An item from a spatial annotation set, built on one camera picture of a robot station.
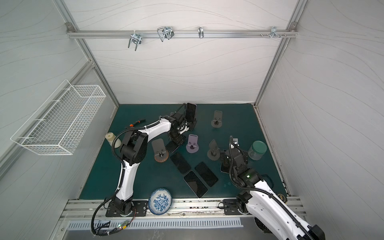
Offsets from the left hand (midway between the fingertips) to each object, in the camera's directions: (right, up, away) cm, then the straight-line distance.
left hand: (181, 138), depth 100 cm
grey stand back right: (+26, +10, +10) cm, 29 cm away
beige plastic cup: (-42, +2, -11) cm, 43 cm away
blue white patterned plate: (-8, -29, -25) cm, 39 cm away
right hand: (+32, -2, -19) cm, 37 cm away
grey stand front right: (+21, -7, -12) cm, 25 cm away
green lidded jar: (+46, -4, -15) cm, 49 cm away
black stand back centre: (+7, +8, +8) cm, 14 cm away
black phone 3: (+7, +17, -1) cm, 19 cm away
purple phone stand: (+8, -4, -8) cm, 12 cm away
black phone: (+1, -14, -9) cm, 17 cm away
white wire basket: (-54, +10, -34) cm, 64 cm away
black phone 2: (-6, -5, -2) cm, 8 cm away
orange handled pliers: (-32, +11, +8) cm, 34 cm away
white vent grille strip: (-4, -37, -30) cm, 47 cm away
